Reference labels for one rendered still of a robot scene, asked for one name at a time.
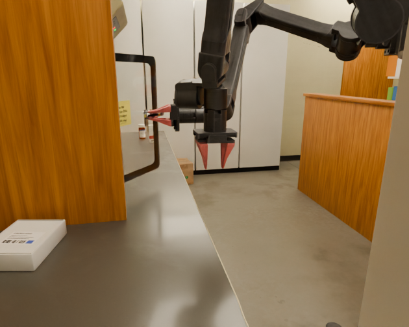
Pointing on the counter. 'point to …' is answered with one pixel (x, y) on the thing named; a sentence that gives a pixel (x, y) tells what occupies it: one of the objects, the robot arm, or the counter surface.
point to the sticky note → (124, 113)
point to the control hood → (117, 8)
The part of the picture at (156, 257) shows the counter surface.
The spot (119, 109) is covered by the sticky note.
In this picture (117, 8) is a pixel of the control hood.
